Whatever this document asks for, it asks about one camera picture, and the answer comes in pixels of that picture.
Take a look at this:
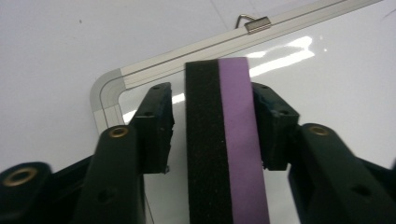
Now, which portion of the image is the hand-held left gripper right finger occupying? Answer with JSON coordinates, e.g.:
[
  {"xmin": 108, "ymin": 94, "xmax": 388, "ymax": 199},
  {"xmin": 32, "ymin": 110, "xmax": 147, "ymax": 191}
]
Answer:
[{"xmin": 251, "ymin": 81, "xmax": 396, "ymax": 224}]

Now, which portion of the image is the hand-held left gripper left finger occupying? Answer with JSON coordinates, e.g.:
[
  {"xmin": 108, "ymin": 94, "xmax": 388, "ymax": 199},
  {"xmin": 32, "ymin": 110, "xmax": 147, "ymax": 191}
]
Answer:
[{"xmin": 74, "ymin": 81, "xmax": 176, "ymax": 224}]

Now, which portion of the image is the purple and black whiteboard eraser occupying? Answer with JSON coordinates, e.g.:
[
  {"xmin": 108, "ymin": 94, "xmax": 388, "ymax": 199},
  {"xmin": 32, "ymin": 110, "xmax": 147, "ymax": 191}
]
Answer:
[{"xmin": 184, "ymin": 57, "xmax": 271, "ymax": 224}]

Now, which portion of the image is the white whiteboard with silver frame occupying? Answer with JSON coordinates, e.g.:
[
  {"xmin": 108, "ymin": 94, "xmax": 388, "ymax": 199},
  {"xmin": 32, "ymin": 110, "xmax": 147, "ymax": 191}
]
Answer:
[{"xmin": 89, "ymin": 0, "xmax": 396, "ymax": 224}]

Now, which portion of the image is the metal whiteboard hanger clip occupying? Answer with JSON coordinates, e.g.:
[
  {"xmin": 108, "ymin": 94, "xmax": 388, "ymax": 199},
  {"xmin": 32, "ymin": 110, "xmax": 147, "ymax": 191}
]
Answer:
[{"xmin": 234, "ymin": 13, "xmax": 272, "ymax": 35}]

